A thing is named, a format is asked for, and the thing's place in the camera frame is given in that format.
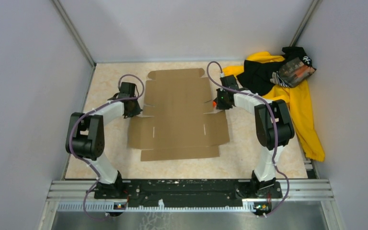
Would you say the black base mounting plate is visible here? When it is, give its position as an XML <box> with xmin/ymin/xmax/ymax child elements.
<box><xmin>93</xmin><ymin>179</ymin><xmax>283</xmax><ymax>208</ymax></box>

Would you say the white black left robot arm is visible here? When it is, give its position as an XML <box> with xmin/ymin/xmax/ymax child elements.
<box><xmin>65</xmin><ymin>82</ymin><xmax>142</xmax><ymax>198</ymax></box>

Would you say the yellow garment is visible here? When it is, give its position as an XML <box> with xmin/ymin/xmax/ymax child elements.
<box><xmin>223</xmin><ymin>51</ymin><xmax>325</xmax><ymax>161</ymax></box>

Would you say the aluminium frame rail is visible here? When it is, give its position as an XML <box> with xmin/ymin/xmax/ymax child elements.
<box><xmin>46</xmin><ymin>179</ymin><xmax>334</xmax><ymax>213</ymax></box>

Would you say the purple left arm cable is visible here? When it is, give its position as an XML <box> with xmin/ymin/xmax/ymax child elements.
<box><xmin>68</xmin><ymin>74</ymin><xmax>145</xmax><ymax>222</ymax></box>

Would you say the black printed garment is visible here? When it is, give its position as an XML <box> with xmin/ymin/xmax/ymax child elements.
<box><xmin>236</xmin><ymin>46</ymin><xmax>316</xmax><ymax>96</ymax></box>

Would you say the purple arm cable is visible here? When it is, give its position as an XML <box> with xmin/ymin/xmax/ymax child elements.
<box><xmin>68</xmin><ymin>74</ymin><xmax>145</xmax><ymax>222</ymax></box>
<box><xmin>206</xmin><ymin>61</ymin><xmax>290</xmax><ymax>219</ymax></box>

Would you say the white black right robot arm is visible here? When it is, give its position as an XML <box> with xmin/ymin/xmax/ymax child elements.
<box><xmin>216</xmin><ymin>75</ymin><xmax>295</xmax><ymax>197</ymax></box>

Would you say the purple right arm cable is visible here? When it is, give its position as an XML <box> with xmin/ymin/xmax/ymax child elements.
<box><xmin>206</xmin><ymin>61</ymin><xmax>290</xmax><ymax>219</ymax></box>

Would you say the brown cardboard box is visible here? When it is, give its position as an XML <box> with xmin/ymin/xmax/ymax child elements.
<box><xmin>127</xmin><ymin>68</ymin><xmax>230</xmax><ymax>161</ymax></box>

